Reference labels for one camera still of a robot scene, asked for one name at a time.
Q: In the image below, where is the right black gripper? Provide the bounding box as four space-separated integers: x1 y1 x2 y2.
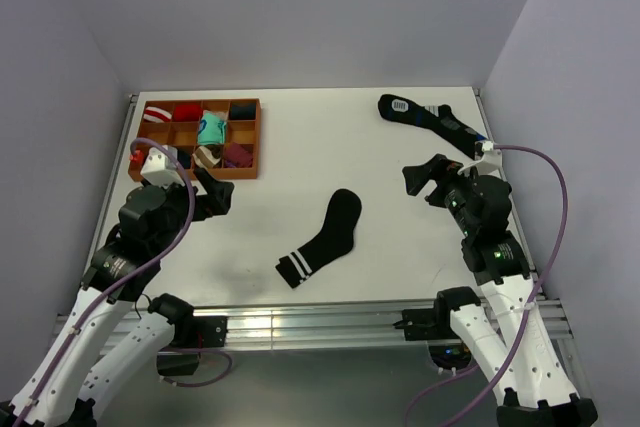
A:
402 152 482 234

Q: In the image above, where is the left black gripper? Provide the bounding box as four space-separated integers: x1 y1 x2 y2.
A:
150 166 233 256

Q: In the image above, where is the black white-striped sock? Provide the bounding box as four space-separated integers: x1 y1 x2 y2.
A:
275 189 362 289

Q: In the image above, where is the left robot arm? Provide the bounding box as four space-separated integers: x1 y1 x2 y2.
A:
1 168 234 426

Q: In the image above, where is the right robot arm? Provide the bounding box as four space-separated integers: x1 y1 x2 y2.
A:
402 154 598 426

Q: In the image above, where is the beige brown rolled sock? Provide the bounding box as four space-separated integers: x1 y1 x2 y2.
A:
193 144 223 169

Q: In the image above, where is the maroon purple rolled sock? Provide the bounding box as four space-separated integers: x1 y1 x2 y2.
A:
223 143 253 168

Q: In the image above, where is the dark teal rolled sock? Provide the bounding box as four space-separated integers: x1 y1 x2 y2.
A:
176 149 192 170

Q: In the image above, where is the orange compartment tray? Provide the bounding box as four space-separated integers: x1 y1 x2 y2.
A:
134 98 262 180

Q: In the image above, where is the black blue patterned sock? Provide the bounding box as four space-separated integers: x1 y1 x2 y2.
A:
377 94 487 159

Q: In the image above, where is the dark navy rolled sock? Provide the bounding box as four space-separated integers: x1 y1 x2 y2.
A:
229 103 257 121

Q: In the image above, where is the red white striped rolled sock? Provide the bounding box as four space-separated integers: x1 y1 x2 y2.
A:
142 106 172 123

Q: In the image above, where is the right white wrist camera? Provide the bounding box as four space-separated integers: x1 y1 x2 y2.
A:
458 140 502 177

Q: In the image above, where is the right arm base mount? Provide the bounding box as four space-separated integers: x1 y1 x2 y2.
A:
393 306 462 342

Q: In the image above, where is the aluminium front rail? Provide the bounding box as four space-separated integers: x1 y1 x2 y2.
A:
52 296 574 353

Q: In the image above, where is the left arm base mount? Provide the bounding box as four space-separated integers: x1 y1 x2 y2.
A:
156 316 228 383

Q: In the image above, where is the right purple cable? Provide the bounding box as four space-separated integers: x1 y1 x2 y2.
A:
405 144 570 427

